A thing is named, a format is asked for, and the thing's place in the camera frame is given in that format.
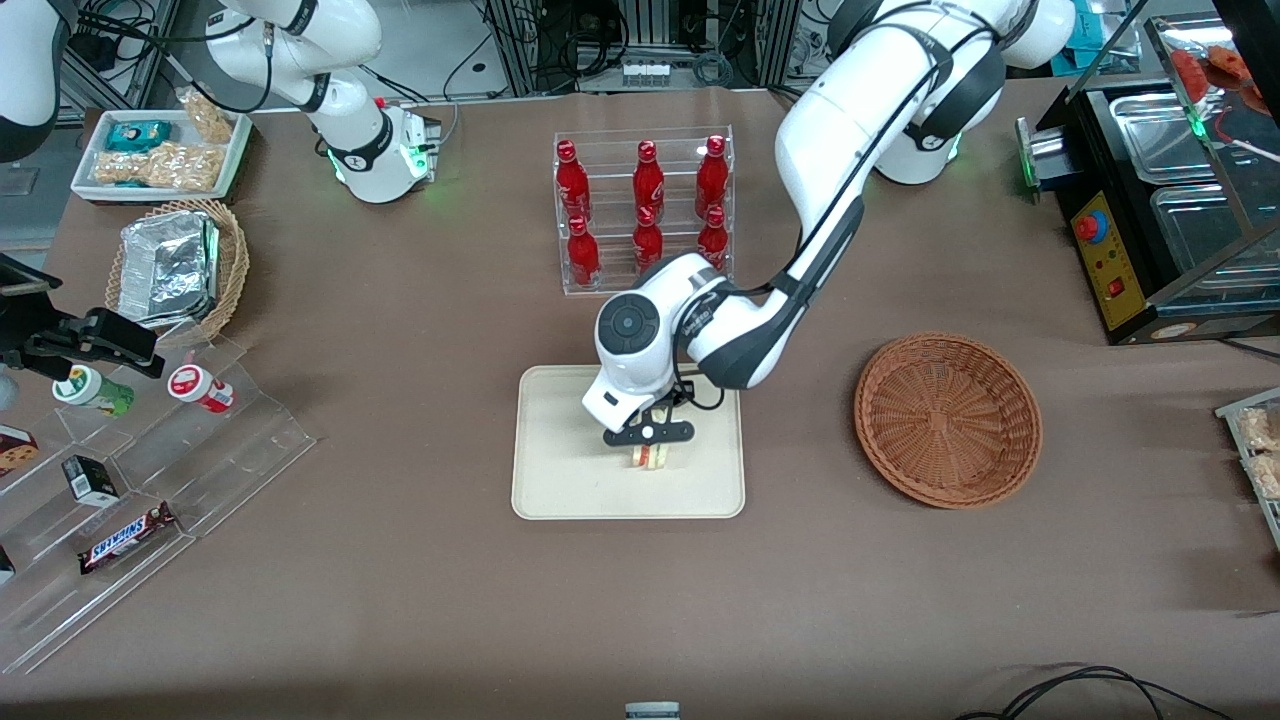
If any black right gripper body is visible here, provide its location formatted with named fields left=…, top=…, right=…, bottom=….
left=22, top=307, right=167, bottom=380

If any cream plastic tray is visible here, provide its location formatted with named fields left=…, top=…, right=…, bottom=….
left=511, top=363, right=747, bottom=521

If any light wicker basket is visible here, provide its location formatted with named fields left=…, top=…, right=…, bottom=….
left=105, top=198, right=251, bottom=347

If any white rectangular snack tray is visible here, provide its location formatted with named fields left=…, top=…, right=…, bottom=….
left=70, top=108, right=253, bottom=204

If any round brown wicker basket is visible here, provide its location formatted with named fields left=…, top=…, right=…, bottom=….
left=853, top=332, right=1043, bottom=510

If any green yogurt drink bottle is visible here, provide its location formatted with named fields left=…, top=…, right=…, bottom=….
left=52, top=365, right=136, bottom=418

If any red yogurt drink bottle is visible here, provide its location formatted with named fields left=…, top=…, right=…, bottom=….
left=167, top=364, right=236, bottom=414

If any small black carton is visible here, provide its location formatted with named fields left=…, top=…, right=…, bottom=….
left=62, top=455, right=121, bottom=507

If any brown cookie box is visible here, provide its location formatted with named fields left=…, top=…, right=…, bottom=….
left=0, top=425, right=41, bottom=479

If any clear acrylic stepped stand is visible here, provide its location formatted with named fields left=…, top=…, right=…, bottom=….
left=0, top=335, right=318, bottom=676

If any large clear peanut bag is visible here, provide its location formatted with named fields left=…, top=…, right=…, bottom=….
left=92, top=142, right=223, bottom=192

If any red cola bottle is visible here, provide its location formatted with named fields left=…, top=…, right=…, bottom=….
left=632, top=206, right=665, bottom=273
left=567, top=216, right=602, bottom=289
left=555, top=140, right=593, bottom=223
left=632, top=140, right=667, bottom=215
left=697, top=205, right=731, bottom=271
left=695, top=135, right=730, bottom=214

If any Snickers chocolate bar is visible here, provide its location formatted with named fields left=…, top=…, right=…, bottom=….
left=78, top=502, right=177, bottom=575

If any teal snack packet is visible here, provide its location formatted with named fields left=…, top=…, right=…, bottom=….
left=105, top=120, right=173, bottom=153

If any small clear peanut bag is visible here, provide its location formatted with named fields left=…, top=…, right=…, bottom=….
left=180, top=88, right=237, bottom=144

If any clear acrylic bottle rack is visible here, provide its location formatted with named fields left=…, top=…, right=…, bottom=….
left=553, top=125, right=736, bottom=297

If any black food warmer case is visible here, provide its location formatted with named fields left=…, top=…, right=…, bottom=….
left=1040, top=15, right=1280, bottom=347

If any red food in warmer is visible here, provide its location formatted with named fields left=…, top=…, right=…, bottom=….
left=1170, top=45, right=1263, bottom=103

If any silver cylinder with green ring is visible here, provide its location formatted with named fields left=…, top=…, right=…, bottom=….
left=1015, top=117, right=1077, bottom=191

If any black floor cable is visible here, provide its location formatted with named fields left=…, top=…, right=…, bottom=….
left=955, top=665, right=1236, bottom=720

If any metal wire pastry rack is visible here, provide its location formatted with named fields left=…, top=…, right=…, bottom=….
left=1215, top=388, right=1280, bottom=551

